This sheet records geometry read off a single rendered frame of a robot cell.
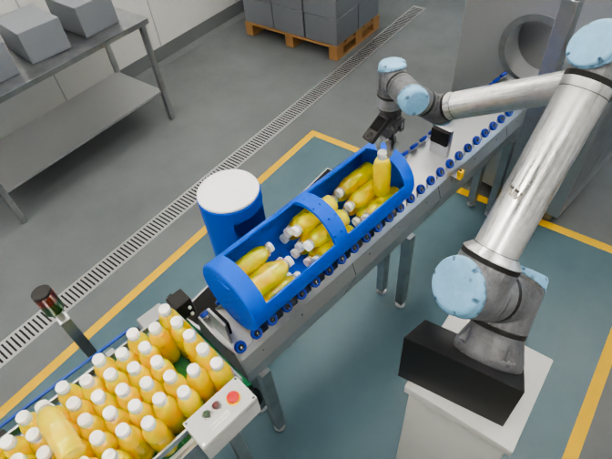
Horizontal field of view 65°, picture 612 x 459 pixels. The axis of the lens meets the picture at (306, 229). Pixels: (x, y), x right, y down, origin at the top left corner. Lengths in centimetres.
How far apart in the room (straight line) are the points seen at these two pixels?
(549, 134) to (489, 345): 55
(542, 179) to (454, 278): 30
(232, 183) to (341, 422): 131
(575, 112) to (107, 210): 328
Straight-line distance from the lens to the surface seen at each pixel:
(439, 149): 244
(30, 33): 392
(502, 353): 139
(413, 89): 156
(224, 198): 213
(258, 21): 560
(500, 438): 150
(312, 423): 264
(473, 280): 119
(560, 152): 123
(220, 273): 160
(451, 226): 340
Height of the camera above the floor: 247
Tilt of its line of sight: 48 degrees down
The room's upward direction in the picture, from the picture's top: 6 degrees counter-clockwise
